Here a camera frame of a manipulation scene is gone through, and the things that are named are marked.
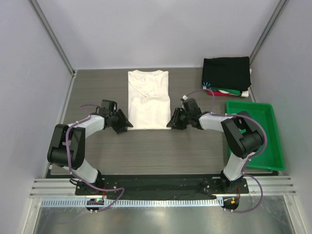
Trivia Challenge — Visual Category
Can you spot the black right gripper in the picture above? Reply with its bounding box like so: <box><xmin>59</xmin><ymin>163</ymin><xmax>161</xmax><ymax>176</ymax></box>
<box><xmin>167</xmin><ymin>107</ymin><xmax>192</xmax><ymax>130</ymax></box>

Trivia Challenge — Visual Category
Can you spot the white t-shirt red print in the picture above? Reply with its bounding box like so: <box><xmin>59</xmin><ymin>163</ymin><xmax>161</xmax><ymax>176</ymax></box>
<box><xmin>128</xmin><ymin>70</ymin><xmax>171</xmax><ymax>130</ymax></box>

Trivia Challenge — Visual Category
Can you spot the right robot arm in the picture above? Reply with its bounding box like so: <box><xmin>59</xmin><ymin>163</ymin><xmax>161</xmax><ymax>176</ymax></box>
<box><xmin>167</xmin><ymin>98</ymin><xmax>268</xmax><ymax>193</ymax></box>

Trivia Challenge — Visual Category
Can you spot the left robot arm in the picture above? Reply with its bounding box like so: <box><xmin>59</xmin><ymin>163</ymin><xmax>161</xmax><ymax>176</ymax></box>
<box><xmin>47</xmin><ymin>99</ymin><xmax>133</xmax><ymax>195</ymax></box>

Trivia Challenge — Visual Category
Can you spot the folded red t-shirt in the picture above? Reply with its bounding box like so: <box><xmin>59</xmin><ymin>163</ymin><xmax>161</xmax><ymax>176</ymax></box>
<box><xmin>208</xmin><ymin>90</ymin><xmax>227</xmax><ymax>96</ymax></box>

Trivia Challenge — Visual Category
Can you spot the folded green t-shirt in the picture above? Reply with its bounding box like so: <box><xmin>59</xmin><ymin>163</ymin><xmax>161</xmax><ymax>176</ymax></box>
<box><xmin>218</xmin><ymin>89</ymin><xmax>242</xmax><ymax>96</ymax></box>

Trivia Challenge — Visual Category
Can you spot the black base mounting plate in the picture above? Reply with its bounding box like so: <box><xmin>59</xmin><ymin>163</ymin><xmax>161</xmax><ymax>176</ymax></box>
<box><xmin>70</xmin><ymin>174</ymin><xmax>249</xmax><ymax>200</ymax></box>

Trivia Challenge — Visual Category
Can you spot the folded white t-shirt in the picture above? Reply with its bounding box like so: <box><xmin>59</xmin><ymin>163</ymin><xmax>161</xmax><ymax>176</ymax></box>
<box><xmin>240</xmin><ymin>89</ymin><xmax>250</xmax><ymax>98</ymax></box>

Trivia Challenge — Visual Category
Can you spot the green plastic tray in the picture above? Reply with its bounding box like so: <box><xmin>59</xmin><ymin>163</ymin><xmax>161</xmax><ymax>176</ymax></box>
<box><xmin>226</xmin><ymin>99</ymin><xmax>286</xmax><ymax>171</ymax></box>

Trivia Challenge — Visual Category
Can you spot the aluminium extrusion crossbar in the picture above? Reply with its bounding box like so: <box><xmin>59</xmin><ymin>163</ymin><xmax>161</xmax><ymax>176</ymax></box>
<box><xmin>29</xmin><ymin>176</ymin><xmax>296</xmax><ymax>198</ymax></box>

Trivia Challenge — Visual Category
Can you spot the slotted cable duct rail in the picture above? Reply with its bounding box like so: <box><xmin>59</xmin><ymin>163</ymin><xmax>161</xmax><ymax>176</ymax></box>
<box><xmin>41</xmin><ymin>197</ymin><xmax>223</xmax><ymax>209</ymax></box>

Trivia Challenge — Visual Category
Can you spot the left aluminium frame post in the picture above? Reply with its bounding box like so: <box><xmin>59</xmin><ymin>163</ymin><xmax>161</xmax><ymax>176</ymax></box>
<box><xmin>28</xmin><ymin>0</ymin><xmax>75</xmax><ymax>77</ymax></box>

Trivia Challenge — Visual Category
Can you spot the aluminium frame post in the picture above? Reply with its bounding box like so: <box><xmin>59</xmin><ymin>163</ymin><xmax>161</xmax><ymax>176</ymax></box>
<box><xmin>250</xmin><ymin>0</ymin><xmax>289</xmax><ymax>65</ymax></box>
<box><xmin>28</xmin><ymin>0</ymin><xmax>75</xmax><ymax>77</ymax></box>

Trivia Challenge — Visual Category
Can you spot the right aluminium frame post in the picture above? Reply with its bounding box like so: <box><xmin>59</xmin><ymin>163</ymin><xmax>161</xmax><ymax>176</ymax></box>
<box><xmin>250</xmin><ymin>0</ymin><xmax>289</xmax><ymax>65</ymax></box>

